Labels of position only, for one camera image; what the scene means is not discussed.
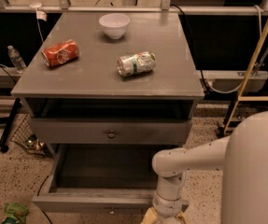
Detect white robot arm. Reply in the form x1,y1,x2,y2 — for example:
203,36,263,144
141,111,268,224

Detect grey drawer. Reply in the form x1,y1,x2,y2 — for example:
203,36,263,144
29,119,191,145
32,144,190,217

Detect crushed green white soda can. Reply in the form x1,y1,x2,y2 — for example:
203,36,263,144
117,51,156,77

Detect black power cable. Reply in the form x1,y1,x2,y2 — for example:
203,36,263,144
170,4,211,95

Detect crushed red soda can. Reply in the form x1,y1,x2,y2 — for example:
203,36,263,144
41,39,79,68

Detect wire mesh basket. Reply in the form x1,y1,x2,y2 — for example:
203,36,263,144
10,115,46,156

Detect black stand leg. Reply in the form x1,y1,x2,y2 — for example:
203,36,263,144
0,98,21,153

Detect yellow wooden ladder frame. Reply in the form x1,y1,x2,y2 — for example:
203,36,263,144
222,0,268,136

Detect black floor cable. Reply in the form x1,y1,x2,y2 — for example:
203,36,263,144
35,175,53,224

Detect green snack bag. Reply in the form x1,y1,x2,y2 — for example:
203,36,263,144
1,203,29,224

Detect clear plastic water bottle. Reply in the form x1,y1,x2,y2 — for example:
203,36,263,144
7,45,26,74

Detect white ceramic bowl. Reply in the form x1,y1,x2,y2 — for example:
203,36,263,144
99,13,131,39

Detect white lamp with cord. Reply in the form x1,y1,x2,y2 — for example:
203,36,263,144
29,0,47,42

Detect grey drawer cabinet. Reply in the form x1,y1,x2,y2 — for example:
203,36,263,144
11,12,205,156

